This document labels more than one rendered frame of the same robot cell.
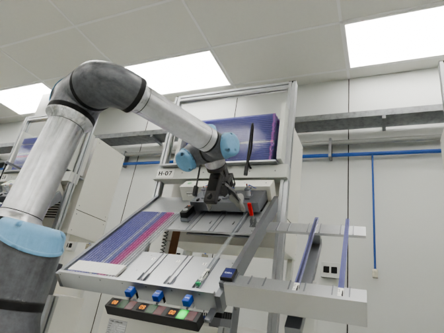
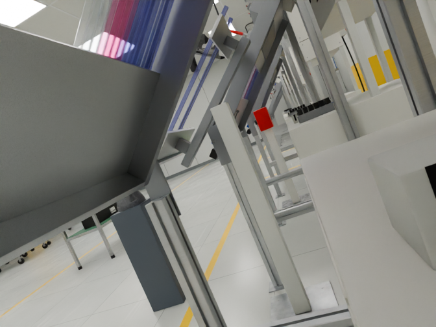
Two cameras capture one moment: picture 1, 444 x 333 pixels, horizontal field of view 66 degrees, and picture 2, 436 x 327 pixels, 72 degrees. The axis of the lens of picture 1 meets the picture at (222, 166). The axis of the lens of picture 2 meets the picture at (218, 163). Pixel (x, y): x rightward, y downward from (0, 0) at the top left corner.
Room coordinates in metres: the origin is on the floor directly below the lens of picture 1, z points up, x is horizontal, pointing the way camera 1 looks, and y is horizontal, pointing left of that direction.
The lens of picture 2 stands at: (0.79, -1.34, 0.71)
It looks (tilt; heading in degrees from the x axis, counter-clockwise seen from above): 5 degrees down; 78
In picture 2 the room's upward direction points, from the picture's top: 23 degrees counter-clockwise
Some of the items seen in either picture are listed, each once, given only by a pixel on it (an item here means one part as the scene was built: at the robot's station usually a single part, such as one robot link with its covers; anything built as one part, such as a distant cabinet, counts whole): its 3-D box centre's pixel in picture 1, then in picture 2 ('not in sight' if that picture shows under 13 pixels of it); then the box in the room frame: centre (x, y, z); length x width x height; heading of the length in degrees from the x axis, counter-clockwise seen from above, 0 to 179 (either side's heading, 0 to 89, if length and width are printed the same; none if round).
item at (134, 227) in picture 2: not in sight; (153, 252); (0.64, 0.32, 0.27); 0.18 x 0.18 x 0.55; 66
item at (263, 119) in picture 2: not in sight; (278, 156); (1.73, 0.82, 0.39); 0.24 x 0.24 x 0.78; 63
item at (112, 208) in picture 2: not in sight; (104, 213); (0.14, 2.34, 0.41); 0.57 x 0.17 x 0.11; 63
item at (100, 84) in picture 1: (168, 115); not in sight; (0.80, 0.16, 1.14); 0.49 x 0.11 x 0.12; 134
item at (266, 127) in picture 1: (231, 144); not in sight; (1.68, -0.03, 1.52); 0.51 x 0.13 x 0.27; 63
